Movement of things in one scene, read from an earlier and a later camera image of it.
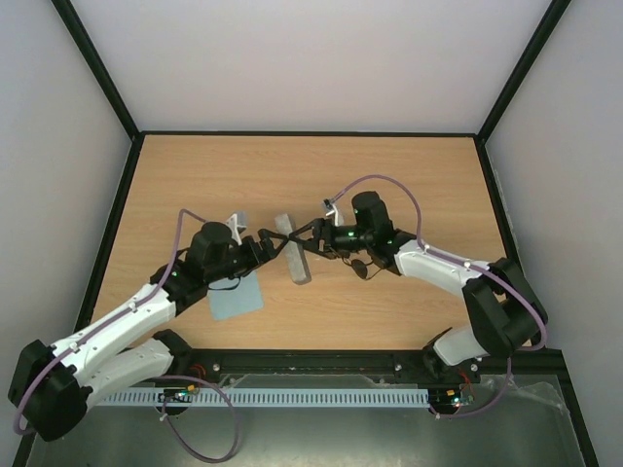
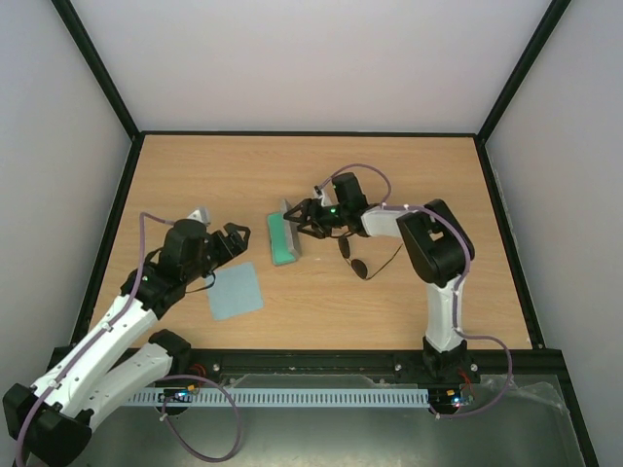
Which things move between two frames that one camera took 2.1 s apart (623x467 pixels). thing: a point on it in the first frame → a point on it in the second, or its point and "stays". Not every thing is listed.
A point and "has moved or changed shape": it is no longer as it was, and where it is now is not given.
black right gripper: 317,233 → 314,217
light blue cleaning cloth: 232,297 stays
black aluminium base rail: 543,362 stays
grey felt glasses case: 298,266 has moved or changed shape
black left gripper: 267,254 → 239,246
